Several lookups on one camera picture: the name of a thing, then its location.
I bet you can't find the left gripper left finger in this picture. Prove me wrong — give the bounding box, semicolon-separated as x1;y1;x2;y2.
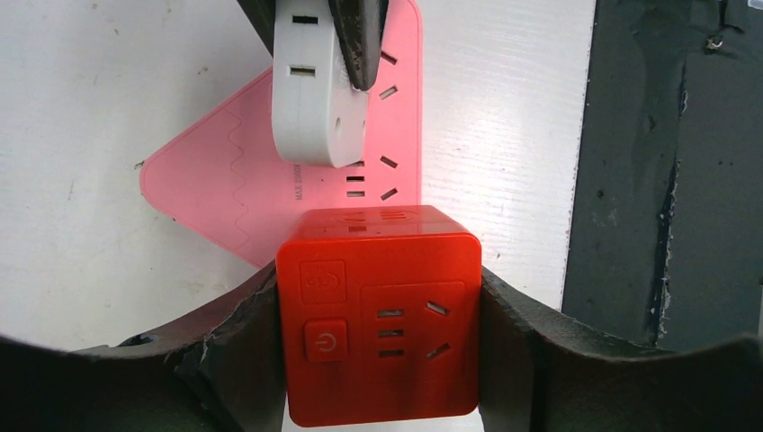
1;265;286;431

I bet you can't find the pink triangular power strip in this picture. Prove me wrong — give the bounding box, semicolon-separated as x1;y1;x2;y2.
139;0;424;267

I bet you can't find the red cube adapter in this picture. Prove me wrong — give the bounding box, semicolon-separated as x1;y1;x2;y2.
275;205;481;428

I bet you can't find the white square charger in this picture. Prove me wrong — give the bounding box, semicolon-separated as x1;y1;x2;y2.
271;0;369;167

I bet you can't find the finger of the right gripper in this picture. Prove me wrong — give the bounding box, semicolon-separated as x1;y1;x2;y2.
238;0;276;55
328;0;389;91

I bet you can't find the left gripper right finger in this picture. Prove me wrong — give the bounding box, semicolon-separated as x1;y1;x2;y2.
479;270;762;431

